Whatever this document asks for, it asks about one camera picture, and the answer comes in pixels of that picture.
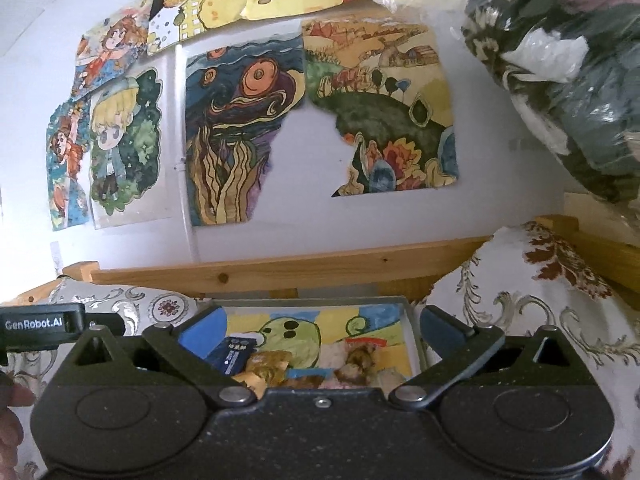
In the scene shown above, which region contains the plastic bag of clothes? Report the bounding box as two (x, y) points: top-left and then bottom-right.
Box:
(375, 0), (639, 208)

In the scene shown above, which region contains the grey tray with painted liner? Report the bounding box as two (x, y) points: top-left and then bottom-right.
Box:
(176, 294), (431, 391)

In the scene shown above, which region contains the orange haired girl painting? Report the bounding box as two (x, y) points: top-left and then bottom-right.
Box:
(46, 100), (91, 231)

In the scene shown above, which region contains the blue mixed nut packet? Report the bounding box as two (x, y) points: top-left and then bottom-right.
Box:
(280, 368), (333, 389)

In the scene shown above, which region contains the person's left hand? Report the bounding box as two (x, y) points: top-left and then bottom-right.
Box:
(0, 373), (36, 480)

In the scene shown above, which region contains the red topped brown ball packet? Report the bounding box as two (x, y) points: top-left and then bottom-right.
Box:
(334, 339), (381, 388)

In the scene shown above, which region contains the clear round cake packet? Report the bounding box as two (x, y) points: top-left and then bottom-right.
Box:
(316, 340), (348, 377)

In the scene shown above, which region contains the long rice cracker packet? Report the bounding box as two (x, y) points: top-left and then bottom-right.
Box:
(371, 367), (408, 394)

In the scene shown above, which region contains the red haired girl painting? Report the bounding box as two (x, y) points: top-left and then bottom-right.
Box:
(70, 0), (151, 101)

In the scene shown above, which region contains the yellow snack packet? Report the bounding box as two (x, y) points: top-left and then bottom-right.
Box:
(233, 350), (293, 399)

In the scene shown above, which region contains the landscape hill painting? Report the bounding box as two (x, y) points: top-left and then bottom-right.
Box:
(302, 16), (459, 196)

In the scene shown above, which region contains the white wall pipe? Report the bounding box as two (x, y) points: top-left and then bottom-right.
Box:
(174, 44), (200, 263)

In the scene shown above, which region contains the swirly night sky painting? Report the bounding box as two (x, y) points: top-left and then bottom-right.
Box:
(184, 32), (306, 226)

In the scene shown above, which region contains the blond anime child painting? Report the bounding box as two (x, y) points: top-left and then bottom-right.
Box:
(90, 64), (169, 229)

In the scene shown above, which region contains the dark blue snack packet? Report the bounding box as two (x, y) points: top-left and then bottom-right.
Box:
(205, 337), (257, 376)

